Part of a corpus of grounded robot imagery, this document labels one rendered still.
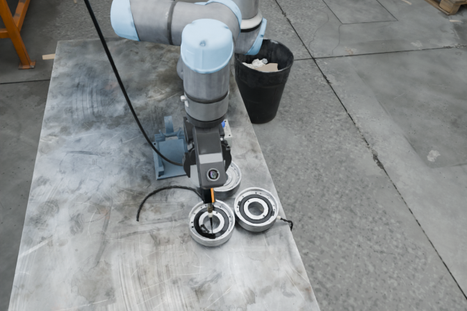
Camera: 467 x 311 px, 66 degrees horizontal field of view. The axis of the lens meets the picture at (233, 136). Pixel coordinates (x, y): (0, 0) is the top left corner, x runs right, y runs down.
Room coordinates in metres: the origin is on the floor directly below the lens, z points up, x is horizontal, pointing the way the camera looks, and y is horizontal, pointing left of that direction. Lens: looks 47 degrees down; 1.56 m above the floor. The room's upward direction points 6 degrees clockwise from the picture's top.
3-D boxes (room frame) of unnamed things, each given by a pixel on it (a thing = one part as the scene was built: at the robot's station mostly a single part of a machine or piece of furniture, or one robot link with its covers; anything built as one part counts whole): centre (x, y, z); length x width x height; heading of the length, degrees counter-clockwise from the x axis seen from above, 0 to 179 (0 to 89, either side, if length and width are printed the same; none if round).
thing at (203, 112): (0.46, 0.06, 1.15); 0.08 x 0.08 x 0.05
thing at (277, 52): (1.72, -0.13, 0.21); 0.34 x 0.34 x 0.43
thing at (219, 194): (0.54, 0.02, 0.82); 0.10 x 0.10 x 0.04
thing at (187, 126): (0.47, 0.05, 1.07); 0.09 x 0.08 x 0.12; 18
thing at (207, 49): (0.46, 0.05, 1.23); 0.09 x 0.08 x 0.11; 176
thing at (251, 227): (0.46, -0.07, 0.82); 0.10 x 0.10 x 0.04
